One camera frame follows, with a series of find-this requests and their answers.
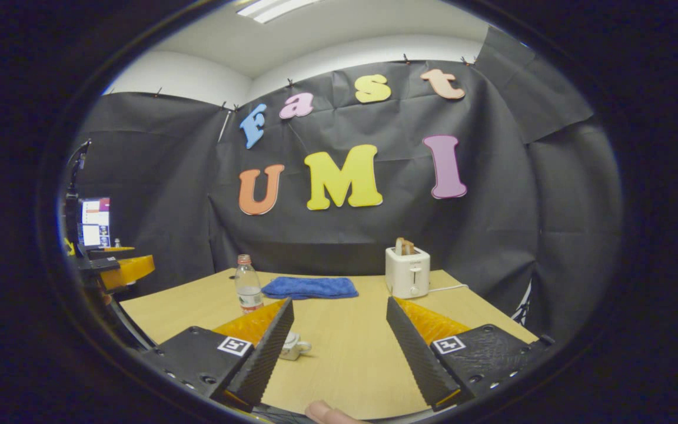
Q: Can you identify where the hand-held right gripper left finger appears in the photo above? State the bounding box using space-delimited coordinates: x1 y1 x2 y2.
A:
142 297 295 413

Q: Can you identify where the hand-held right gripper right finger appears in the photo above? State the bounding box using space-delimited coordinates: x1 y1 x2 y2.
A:
386 296 554 412

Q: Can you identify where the white ceramic teacup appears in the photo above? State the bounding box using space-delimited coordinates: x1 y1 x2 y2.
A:
279 331 313 361

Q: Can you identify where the clear plastic water bottle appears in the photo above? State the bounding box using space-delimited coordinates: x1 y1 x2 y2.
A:
235 254 265 314

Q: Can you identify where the computer monitor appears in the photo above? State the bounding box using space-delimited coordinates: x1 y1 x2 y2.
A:
80 197 111 248

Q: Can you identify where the white toaster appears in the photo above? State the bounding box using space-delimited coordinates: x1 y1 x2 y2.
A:
385 246 431 299

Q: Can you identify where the blue towel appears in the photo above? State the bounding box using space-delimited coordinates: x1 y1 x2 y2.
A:
261 276 359 300

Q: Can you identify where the black backdrop cloth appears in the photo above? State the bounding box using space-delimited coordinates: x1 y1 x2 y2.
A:
71 26 625 342

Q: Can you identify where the ceiling light panel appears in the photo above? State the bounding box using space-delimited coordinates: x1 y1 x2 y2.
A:
236 0 322 24

